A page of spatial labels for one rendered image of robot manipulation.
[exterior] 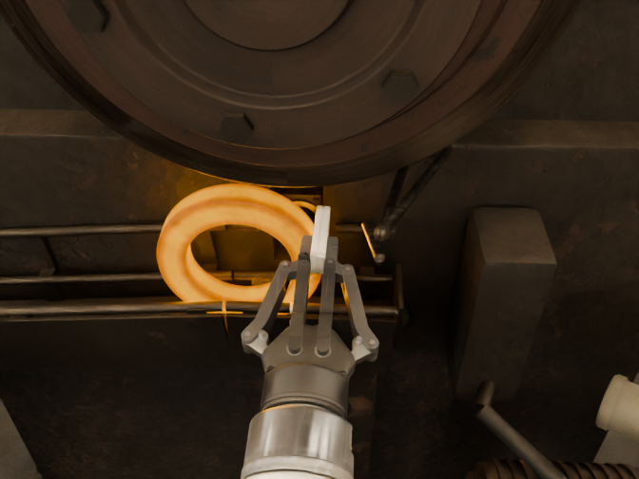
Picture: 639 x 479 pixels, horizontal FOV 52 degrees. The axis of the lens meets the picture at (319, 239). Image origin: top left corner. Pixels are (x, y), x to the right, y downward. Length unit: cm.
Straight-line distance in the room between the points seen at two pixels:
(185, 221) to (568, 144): 41
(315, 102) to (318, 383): 23
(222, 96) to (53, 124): 34
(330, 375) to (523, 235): 28
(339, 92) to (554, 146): 33
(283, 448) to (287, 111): 25
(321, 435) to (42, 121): 48
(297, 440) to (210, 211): 27
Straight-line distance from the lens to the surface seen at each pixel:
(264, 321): 61
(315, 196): 79
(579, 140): 76
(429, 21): 45
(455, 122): 58
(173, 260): 73
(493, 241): 70
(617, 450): 159
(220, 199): 67
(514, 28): 53
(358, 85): 47
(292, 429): 52
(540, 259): 70
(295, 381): 55
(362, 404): 85
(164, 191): 77
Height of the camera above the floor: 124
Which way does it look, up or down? 40 degrees down
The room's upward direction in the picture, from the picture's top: straight up
